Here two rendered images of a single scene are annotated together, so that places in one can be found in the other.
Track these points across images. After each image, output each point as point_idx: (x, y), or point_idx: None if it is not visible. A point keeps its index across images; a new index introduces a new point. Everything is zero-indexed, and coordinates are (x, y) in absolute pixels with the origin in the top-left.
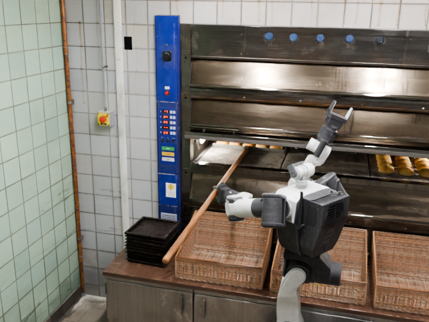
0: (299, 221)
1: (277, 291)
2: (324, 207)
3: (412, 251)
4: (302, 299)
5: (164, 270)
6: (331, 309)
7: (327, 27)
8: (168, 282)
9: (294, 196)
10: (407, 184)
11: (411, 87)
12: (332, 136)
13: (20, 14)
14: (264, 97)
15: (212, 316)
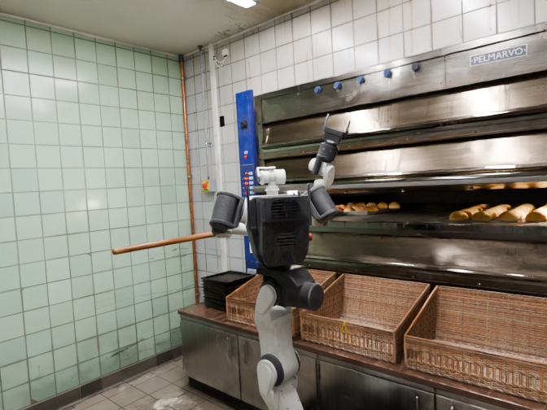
0: (248, 220)
1: (307, 339)
2: (264, 201)
3: (487, 311)
4: (328, 349)
5: (225, 314)
6: (354, 363)
7: (365, 67)
8: (219, 321)
9: (251, 197)
10: (471, 226)
11: (457, 109)
12: (328, 150)
13: (137, 102)
14: (318, 148)
15: (252, 363)
